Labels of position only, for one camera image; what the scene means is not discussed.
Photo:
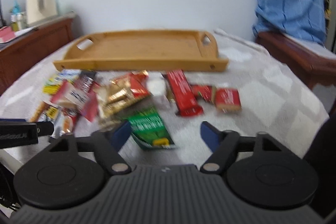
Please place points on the wooden bamboo tray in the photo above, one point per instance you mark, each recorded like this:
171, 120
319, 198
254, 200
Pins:
152, 50

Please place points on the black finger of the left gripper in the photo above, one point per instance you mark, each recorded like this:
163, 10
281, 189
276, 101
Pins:
19, 132

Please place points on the pink pastry packet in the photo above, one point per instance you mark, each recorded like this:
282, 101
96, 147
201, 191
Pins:
73, 98

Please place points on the dark red stick packet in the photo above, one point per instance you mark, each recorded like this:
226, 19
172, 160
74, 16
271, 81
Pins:
85, 81

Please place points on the small bottles group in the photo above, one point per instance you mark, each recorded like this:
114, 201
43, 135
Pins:
18, 17

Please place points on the small red candy packet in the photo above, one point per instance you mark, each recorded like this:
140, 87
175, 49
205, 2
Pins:
205, 92

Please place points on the wooden side cabinet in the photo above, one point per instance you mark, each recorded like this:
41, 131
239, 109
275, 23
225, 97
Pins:
23, 53

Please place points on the pink box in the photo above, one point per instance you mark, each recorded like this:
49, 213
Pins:
6, 34

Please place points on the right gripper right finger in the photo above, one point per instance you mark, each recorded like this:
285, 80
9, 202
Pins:
223, 146

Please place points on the long red snack bar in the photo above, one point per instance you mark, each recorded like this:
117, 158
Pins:
185, 100

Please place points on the grey checked blanket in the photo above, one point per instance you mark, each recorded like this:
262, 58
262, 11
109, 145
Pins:
23, 98

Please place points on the green wasabi peas packet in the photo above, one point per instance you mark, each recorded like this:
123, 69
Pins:
149, 131

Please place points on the peanut chocolate bar packet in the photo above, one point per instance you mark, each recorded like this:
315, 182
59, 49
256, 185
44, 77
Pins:
63, 120

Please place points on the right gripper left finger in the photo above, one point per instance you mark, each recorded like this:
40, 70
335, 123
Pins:
106, 146

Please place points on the white clear candy packet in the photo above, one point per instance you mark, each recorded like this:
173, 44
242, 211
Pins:
157, 88

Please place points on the red gold nut packet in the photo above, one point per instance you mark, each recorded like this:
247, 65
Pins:
121, 93

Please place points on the red wafer biscuit packet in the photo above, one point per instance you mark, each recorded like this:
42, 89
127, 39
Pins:
227, 100

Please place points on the yellow America snack packet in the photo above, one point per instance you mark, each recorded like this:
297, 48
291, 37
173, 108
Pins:
54, 83

